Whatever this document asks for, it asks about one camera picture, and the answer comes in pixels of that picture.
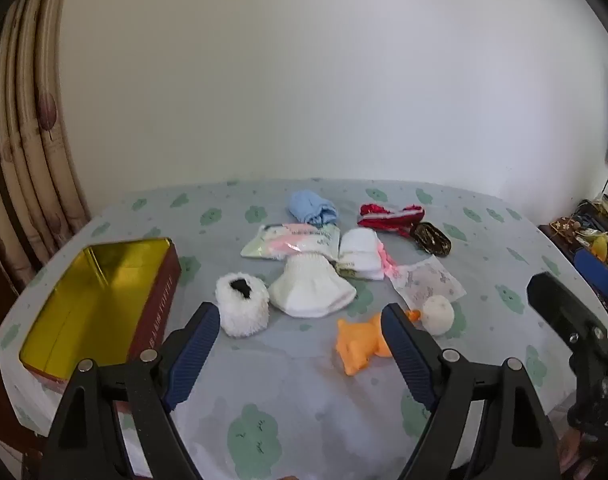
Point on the red and white garment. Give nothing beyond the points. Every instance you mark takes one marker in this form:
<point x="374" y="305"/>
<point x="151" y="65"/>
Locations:
<point x="388" y="219"/>

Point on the white fluffy plush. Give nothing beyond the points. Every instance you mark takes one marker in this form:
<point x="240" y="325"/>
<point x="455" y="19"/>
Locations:
<point x="241" y="310"/>

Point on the green and pink wipes packet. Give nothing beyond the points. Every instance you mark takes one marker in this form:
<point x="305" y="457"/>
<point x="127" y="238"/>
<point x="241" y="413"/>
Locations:
<point x="289" y="242"/>

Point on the dark patterned pouch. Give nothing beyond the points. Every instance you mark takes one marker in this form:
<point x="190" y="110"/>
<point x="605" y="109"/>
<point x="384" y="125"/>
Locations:
<point x="432" y="240"/>

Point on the blue box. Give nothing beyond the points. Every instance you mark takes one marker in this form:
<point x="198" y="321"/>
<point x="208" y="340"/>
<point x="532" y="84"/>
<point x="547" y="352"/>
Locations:
<point x="594" y="266"/>

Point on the white knit hat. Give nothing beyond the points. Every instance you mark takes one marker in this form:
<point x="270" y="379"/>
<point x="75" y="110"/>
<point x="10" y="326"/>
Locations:
<point x="309" y="290"/>

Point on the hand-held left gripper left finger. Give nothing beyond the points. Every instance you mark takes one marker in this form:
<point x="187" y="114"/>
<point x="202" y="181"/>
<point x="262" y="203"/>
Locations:
<point x="194" y="355"/>

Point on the beige leaf print curtain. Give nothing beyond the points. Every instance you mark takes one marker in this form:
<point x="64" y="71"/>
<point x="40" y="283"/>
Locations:
<point x="29" y="160"/>

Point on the cluttered wooden cabinet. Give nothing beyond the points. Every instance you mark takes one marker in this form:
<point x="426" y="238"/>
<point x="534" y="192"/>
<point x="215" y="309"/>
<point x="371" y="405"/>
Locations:
<point x="568" y="230"/>

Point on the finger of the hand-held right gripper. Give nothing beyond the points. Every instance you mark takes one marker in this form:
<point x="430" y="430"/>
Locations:
<point x="556" y="300"/>

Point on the white socks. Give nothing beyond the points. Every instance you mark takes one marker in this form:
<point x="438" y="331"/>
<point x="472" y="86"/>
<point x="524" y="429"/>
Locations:
<point x="361" y="255"/>

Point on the white round plush ball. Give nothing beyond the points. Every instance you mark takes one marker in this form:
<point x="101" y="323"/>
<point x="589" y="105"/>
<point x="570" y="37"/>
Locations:
<point x="436" y="315"/>

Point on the orange plush toy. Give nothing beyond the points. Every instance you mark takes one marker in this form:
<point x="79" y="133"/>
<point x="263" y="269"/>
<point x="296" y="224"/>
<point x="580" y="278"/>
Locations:
<point x="361" y="342"/>

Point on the red tin box gold interior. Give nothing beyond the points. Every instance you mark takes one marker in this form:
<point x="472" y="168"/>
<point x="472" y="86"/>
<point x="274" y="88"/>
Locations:
<point x="94" y="305"/>

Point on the light blue cloth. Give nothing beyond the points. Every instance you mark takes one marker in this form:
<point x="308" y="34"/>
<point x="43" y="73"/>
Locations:
<point x="311" y="207"/>

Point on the white cloud-print tablecloth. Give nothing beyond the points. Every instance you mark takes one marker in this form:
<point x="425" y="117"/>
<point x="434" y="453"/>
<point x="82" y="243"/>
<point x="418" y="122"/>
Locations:
<point x="309" y="410"/>

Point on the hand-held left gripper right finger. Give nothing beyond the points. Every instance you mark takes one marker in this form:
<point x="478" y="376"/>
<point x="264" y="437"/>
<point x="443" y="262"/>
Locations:
<point x="408" y="360"/>

